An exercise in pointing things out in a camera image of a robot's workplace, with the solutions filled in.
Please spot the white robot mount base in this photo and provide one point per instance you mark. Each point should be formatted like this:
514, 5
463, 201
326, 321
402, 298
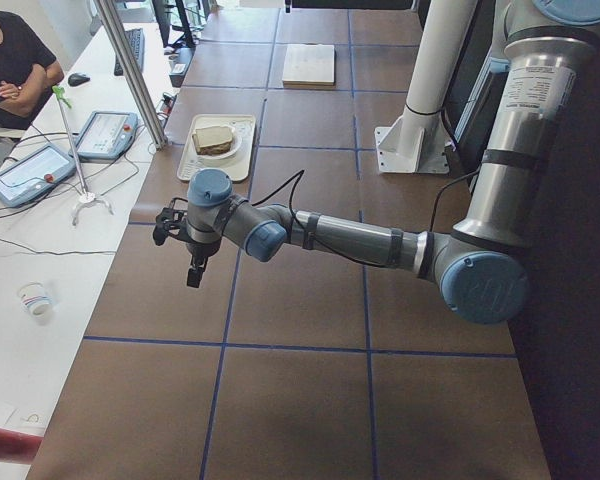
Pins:
415, 142

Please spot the cream bear serving tray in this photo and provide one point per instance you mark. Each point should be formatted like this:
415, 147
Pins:
237, 165

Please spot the black keyboard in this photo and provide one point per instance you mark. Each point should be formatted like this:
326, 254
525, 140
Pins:
136, 41

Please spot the aluminium frame post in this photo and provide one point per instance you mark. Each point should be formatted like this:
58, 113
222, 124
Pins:
133, 76

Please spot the red object at edge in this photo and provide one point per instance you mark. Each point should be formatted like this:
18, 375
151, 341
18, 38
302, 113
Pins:
17, 447

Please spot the teach pendant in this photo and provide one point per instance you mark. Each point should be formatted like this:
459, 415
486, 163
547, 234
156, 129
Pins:
34, 175
106, 136

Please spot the paper cup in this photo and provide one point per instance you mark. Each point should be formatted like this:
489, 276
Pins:
35, 298

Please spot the metal stand with claw base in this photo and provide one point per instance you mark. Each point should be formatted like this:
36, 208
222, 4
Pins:
86, 197

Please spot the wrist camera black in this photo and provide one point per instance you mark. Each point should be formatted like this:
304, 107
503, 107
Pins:
171, 223

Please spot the bread slice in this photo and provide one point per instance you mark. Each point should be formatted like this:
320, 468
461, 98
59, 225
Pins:
213, 140

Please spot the black computer mouse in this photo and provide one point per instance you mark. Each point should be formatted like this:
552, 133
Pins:
77, 79

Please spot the wooden cutting board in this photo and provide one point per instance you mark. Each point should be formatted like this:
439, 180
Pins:
309, 66

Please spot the far teach pendant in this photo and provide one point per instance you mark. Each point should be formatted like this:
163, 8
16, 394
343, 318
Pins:
106, 136

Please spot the near teach pendant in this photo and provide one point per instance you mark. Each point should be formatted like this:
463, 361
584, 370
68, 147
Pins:
34, 175

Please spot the seated person black shirt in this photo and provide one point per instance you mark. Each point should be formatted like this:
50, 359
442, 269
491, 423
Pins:
28, 72

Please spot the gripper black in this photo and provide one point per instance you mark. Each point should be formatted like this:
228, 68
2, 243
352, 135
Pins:
199, 251

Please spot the white round plate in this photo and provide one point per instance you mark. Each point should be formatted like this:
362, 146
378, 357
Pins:
235, 146

